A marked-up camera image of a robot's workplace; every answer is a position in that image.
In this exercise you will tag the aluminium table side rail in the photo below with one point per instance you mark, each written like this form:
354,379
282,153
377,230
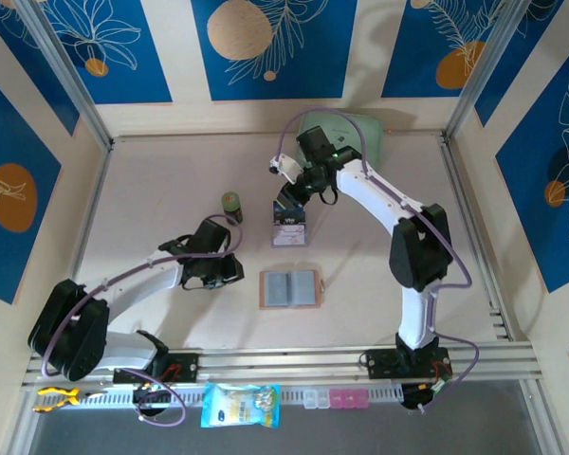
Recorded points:
464,213

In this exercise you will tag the aluminium corner post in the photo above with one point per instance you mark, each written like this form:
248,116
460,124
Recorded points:
484,71
65,71

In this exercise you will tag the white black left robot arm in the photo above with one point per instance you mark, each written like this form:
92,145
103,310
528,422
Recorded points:
137,284

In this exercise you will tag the mint green zipper case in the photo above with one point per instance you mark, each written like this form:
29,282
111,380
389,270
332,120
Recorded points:
372,137

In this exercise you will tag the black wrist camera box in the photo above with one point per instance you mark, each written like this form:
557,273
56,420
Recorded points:
211,234
315,142

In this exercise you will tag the pink plastic pill box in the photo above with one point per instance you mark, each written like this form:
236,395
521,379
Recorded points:
348,399

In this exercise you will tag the small green-capped dark bottle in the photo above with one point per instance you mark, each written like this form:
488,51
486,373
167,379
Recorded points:
231,204

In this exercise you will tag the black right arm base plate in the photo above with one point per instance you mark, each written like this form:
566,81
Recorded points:
377,365

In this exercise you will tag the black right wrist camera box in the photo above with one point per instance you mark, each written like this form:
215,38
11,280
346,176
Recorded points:
315,142

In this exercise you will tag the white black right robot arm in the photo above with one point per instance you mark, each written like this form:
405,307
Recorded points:
374,189

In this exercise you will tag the blue snack packet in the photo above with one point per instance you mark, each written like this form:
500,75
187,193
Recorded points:
239,405

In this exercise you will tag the clear plastic pill box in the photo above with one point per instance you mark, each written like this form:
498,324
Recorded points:
316,399

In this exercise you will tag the brown leather card holder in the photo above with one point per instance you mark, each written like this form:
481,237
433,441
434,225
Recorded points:
289,289

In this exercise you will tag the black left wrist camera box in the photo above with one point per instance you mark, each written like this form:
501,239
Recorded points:
211,234

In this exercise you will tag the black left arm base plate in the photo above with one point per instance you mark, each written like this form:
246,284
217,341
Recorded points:
187,367

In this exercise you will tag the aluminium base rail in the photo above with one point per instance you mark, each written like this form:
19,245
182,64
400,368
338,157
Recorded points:
289,360

